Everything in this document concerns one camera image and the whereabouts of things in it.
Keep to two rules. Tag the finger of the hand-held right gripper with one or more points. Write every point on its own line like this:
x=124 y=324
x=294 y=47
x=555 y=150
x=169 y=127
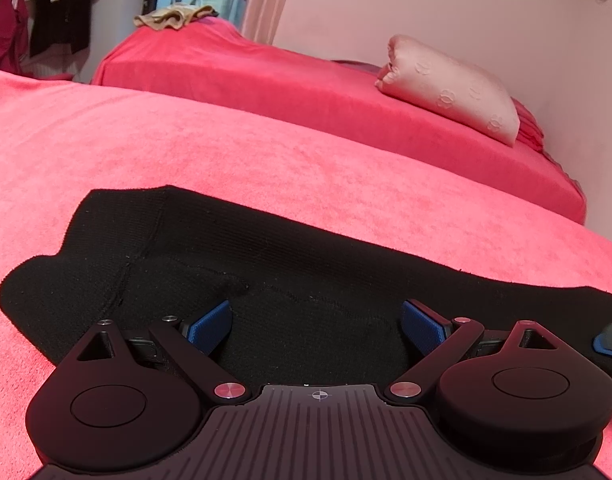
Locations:
x=611 y=340

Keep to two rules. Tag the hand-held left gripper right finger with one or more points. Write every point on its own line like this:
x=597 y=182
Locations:
x=423 y=327

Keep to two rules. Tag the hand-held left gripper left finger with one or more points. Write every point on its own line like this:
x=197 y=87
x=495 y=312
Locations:
x=211 y=325

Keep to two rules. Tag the black knit pants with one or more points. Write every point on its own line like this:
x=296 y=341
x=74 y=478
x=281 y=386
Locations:
x=311 y=270

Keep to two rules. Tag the pink plush blanket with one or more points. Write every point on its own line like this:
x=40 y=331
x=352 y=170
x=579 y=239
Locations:
x=236 y=160

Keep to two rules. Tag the folded red blanket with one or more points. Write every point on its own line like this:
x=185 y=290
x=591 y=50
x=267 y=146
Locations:
x=528 y=125

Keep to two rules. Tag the pink patterned pillow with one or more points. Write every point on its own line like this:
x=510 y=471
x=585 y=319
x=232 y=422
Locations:
x=446 y=90

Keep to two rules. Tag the bed with red sheet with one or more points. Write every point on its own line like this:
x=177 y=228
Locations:
x=286 y=75

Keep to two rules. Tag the beige crumpled cloth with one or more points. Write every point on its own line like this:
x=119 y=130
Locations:
x=171 y=17

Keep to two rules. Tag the pink curtain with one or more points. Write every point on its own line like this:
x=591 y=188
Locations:
x=266 y=5

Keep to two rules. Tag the black hanging clothes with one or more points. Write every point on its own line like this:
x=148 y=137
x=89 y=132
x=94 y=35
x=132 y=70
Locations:
x=61 y=25

